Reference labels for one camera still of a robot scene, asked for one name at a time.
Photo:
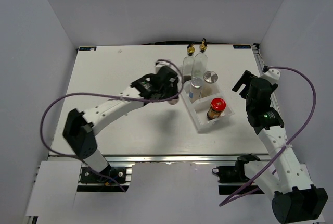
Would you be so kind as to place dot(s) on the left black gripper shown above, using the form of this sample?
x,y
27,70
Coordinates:
x,y
172,90

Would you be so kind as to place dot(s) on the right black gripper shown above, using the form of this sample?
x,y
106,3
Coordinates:
x,y
245,79

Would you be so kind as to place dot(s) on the glass cruet dark powder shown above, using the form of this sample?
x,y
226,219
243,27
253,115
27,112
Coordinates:
x,y
188,62

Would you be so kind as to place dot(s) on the silver shaker blue label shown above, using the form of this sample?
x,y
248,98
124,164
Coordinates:
x,y
196,85

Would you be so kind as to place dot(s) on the silver lid white canister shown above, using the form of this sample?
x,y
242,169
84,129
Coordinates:
x,y
209,80

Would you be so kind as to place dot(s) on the clear glass cruet bottle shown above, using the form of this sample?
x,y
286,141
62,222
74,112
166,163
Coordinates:
x,y
200,61

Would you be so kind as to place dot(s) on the red lid sauce jar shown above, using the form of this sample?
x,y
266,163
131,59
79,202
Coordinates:
x,y
217,106

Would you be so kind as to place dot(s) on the small jar labelled lid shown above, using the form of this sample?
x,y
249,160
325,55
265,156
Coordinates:
x,y
173,101

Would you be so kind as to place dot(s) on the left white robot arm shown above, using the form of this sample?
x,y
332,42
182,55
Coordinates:
x,y
82,127

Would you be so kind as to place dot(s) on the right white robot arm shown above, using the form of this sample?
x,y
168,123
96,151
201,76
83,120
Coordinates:
x,y
293,196

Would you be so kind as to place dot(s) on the white plastic organizer tray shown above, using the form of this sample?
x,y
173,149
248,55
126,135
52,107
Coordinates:
x,y
198,109

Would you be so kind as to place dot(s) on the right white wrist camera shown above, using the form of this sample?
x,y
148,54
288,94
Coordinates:
x,y
270,74

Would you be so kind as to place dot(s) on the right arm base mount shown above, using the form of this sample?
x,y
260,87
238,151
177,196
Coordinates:
x,y
231,178

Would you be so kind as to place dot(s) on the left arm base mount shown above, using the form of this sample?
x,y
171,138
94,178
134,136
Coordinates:
x,y
114,179

